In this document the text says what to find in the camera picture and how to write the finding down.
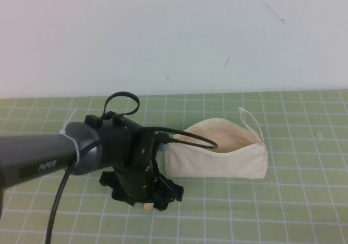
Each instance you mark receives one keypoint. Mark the cream eraser with barcode label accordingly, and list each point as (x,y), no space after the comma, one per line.
(148,207)

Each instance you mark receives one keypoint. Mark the cream fabric pencil case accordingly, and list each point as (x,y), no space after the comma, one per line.
(217,165)

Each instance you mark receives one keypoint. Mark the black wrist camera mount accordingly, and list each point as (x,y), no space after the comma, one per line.
(146,151)

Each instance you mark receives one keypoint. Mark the green grid cutting mat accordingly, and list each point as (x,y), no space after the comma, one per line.
(244,214)

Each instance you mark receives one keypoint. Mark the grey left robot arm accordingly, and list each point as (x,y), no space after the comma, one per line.
(40,151)

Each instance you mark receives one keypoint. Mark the white zip tie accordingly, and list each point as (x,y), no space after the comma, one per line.
(73,143)

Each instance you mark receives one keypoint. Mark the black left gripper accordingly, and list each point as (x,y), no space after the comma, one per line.
(130,185)

